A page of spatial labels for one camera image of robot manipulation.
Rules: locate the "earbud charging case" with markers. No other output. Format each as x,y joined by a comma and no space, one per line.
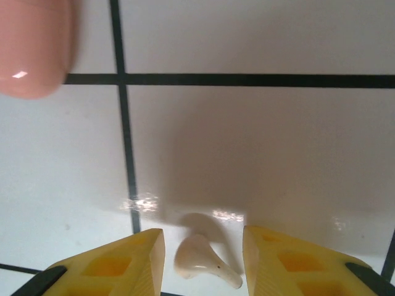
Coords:
31,46

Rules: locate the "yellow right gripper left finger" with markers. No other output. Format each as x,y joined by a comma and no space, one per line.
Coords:
108,271

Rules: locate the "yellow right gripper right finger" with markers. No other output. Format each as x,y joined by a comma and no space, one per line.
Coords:
302,271

